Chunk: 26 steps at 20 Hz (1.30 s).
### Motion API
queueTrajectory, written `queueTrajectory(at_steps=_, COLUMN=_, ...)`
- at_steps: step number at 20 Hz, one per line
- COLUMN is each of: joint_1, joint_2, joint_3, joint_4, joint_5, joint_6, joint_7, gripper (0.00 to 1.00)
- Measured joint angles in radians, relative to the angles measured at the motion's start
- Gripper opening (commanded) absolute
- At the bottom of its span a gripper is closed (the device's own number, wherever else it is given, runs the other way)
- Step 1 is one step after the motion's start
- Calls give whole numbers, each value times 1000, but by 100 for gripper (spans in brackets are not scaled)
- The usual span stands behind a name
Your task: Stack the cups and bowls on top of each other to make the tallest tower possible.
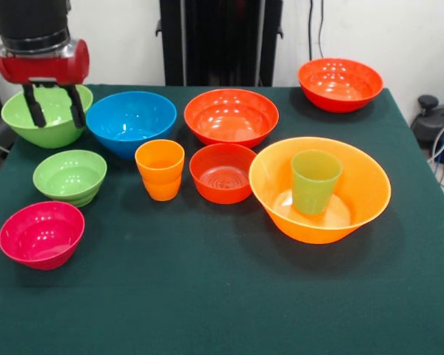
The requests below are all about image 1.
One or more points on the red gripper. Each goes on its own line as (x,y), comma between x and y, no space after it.
(40,68)

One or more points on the large green bowl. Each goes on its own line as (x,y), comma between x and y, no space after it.
(55,133)

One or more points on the small green bowl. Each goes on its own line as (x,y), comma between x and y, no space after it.
(69,177)

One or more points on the blue bowl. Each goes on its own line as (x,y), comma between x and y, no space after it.
(133,118)

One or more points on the pink bowl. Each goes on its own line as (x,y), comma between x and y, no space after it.
(40,236)

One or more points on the green cup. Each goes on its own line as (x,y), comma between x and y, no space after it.
(314,185)

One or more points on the large red bowl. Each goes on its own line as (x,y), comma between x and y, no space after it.
(231,116)
(340,88)

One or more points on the large orange bowl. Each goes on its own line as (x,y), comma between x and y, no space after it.
(362,192)

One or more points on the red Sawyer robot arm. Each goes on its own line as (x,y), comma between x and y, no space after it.
(29,22)

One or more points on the orange cup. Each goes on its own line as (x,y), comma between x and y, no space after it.
(160,174)

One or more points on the small red bowl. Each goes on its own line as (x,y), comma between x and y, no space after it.
(220,174)

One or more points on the dark green table cloth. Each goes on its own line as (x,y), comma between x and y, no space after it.
(207,277)

